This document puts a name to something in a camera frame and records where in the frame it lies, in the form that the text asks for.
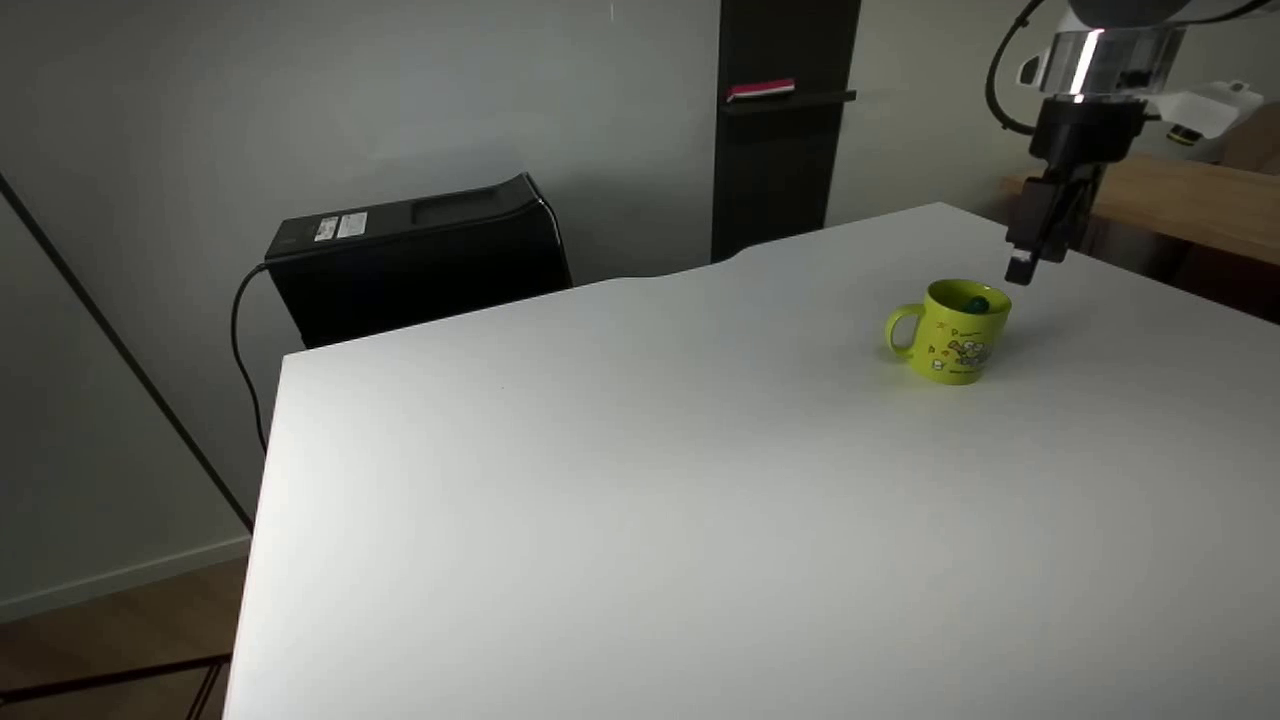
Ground dark tall cabinet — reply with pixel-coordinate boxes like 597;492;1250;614
710;0;863;262

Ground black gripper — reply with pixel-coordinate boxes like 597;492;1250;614
1005;95;1153;289

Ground thin black diagonal pole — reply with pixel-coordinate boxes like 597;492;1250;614
0;172;259;531

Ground pink sticker strip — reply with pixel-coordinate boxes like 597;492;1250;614
726;77;803;107

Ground green printed mug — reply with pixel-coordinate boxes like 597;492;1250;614
879;274;1015;387

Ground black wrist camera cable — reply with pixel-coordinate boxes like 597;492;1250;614
979;0;1072;136

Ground wooden desk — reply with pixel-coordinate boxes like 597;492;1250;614
1022;98;1280;324

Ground black tower power cable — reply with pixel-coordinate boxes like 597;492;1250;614
225;256;282;459

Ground black computer tower with label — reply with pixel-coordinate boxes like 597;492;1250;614
259;172;581;350

